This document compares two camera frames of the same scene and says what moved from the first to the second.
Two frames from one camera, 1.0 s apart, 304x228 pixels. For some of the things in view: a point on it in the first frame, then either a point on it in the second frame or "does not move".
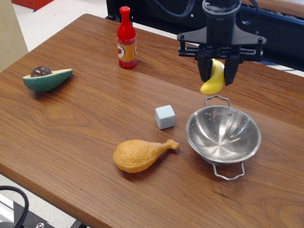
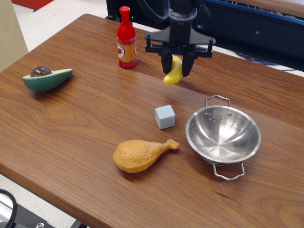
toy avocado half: (42, 80) does not move
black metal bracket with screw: (31, 221) does not move
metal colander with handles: (223, 135) does not move
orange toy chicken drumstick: (133, 156) does not move
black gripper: (221, 37) to (180, 40)
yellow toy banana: (217, 81) to (175, 74)
